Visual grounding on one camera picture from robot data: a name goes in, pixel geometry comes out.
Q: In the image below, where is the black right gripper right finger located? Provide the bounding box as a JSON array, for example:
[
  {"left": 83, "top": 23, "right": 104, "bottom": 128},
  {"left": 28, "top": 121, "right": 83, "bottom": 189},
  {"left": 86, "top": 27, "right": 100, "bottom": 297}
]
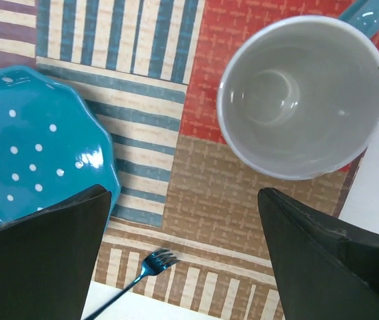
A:
[{"left": 258, "top": 188, "right": 379, "bottom": 319}]

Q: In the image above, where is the white blue mug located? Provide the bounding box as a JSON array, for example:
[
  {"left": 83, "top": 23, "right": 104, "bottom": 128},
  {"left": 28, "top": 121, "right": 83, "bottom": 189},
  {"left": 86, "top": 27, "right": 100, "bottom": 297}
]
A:
[{"left": 216, "top": 1, "right": 379, "bottom": 181}]

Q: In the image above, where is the striped patchwork placemat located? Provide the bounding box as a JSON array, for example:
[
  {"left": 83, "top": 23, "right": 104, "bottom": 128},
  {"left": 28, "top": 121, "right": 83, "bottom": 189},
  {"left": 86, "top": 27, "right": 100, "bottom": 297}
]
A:
[{"left": 0, "top": 1, "right": 360, "bottom": 319}]

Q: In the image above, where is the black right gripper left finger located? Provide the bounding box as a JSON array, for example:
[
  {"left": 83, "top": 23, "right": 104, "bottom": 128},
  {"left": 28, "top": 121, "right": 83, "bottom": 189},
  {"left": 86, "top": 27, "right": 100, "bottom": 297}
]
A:
[{"left": 0, "top": 185, "right": 112, "bottom": 319}]

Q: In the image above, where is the blue polka dot plate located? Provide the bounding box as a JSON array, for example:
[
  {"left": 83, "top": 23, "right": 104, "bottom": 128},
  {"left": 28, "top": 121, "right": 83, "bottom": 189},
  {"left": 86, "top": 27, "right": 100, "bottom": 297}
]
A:
[{"left": 0, "top": 65, "right": 121, "bottom": 225}]

